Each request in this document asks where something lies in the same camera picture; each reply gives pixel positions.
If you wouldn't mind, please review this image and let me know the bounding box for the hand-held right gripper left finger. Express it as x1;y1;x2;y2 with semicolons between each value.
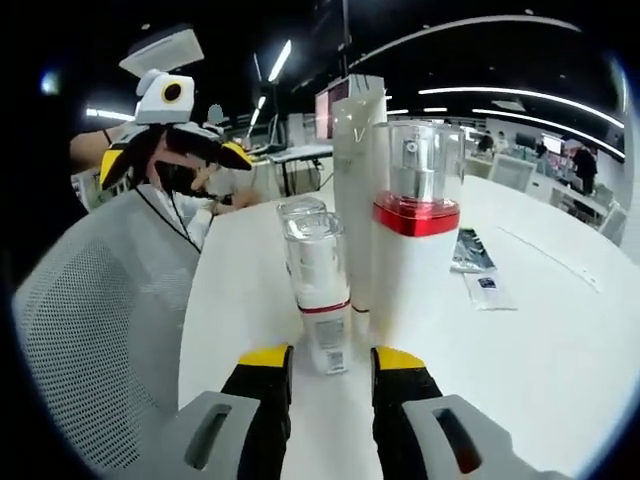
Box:
172;343;295;480

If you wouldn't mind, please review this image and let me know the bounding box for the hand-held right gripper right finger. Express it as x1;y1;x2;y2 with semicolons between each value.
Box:
370;345;536;480

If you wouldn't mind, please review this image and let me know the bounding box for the white skincare tube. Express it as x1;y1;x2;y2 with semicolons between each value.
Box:
331;73;387;347

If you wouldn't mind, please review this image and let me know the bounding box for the white red-collar skincare pump bottle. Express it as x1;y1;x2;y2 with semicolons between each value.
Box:
371;121;467;346

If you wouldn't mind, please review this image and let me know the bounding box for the clear blue-square skincare sachet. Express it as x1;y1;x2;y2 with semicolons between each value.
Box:
462;271;520;312

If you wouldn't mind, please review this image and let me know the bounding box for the silver skincare sachet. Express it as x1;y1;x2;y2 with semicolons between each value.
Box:
448;226;497;275

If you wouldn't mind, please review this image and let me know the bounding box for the white ceiling air vent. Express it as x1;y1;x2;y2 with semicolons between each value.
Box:
118;28;205;77

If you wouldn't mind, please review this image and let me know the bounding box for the black-legged laptop stand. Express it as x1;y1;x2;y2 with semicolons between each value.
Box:
264;143;335;199

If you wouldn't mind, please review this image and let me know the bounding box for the linear ceiling light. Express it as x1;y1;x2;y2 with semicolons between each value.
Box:
418;87;626;129
267;39;292;84

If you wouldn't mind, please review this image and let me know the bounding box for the silver laptop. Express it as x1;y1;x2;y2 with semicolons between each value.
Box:
313;82;351;144

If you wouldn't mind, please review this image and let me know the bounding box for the grey mesh chair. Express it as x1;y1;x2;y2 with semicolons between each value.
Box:
12;192;202;474

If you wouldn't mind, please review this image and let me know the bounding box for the white office chair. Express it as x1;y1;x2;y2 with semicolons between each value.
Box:
488;152;537;192
596;198;630;242

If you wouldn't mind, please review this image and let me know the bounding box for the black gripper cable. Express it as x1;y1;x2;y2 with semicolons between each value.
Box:
102;127;204;254

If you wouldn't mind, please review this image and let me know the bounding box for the white table cable cover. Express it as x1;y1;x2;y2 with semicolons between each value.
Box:
497;225;604;296

